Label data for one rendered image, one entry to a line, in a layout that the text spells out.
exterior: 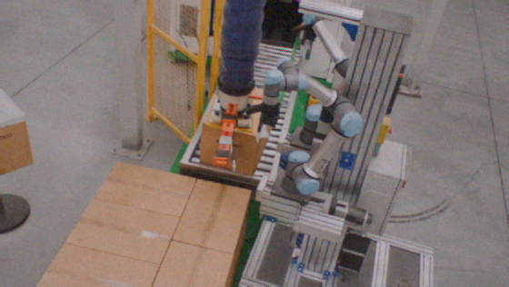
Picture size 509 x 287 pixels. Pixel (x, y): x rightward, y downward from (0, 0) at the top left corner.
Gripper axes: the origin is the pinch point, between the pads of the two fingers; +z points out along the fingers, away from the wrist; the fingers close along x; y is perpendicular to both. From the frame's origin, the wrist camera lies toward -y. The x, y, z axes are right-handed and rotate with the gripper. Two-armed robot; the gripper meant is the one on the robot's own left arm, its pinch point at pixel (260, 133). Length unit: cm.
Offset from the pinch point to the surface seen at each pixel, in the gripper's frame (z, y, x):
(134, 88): 85, -135, 129
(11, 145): 70, -161, 12
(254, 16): -33, -24, 57
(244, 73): 3, -26, 58
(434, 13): 53, 101, 365
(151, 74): 101, -144, 181
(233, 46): -14, -33, 54
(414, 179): 152, 116, 199
